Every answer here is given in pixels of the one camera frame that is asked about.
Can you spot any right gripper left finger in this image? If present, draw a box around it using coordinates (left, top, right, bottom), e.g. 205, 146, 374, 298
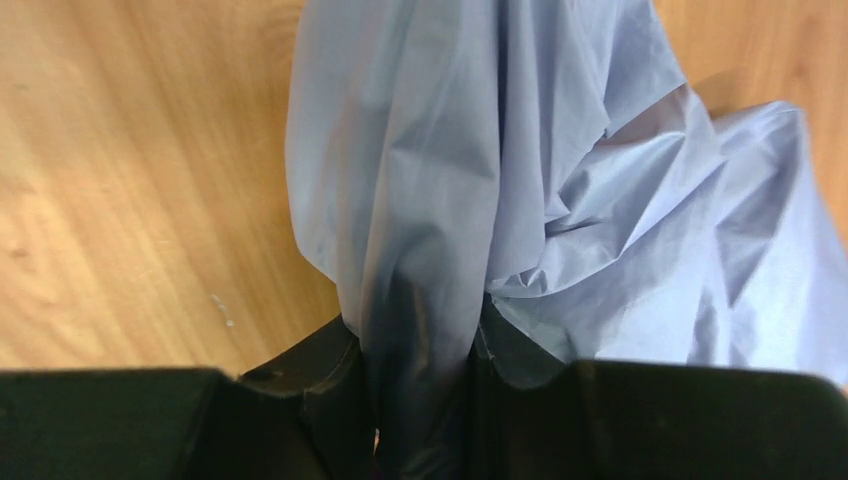
1, 319, 375, 479

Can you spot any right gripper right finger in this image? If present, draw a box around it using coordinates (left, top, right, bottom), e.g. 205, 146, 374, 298
468, 300, 847, 479

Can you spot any lavender folding umbrella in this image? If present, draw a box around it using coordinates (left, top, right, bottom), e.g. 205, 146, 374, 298
285, 1, 847, 479

